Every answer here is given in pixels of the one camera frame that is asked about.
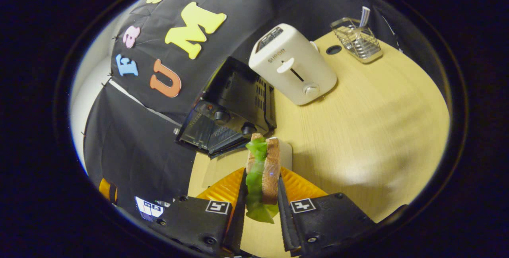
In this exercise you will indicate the black round table grommet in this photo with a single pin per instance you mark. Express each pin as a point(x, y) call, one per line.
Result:
point(333, 49)

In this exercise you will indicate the white rectangular plastic tray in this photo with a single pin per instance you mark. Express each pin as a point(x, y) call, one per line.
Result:
point(287, 154)

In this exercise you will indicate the black electric oven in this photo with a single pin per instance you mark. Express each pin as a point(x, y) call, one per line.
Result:
point(242, 91)

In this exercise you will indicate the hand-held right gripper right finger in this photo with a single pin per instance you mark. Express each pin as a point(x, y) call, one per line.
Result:
point(286, 226)

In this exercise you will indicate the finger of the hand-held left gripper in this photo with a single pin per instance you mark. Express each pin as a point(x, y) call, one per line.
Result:
point(104, 189)

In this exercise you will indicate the striped straw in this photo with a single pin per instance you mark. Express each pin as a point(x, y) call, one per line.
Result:
point(364, 15)

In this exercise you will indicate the lettuce sandwich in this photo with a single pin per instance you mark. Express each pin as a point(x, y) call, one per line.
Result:
point(270, 170)

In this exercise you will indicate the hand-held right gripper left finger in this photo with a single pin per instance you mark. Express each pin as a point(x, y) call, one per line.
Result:
point(238, 218)

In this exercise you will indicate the white toaster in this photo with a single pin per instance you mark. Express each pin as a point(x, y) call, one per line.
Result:
point(306, 67)

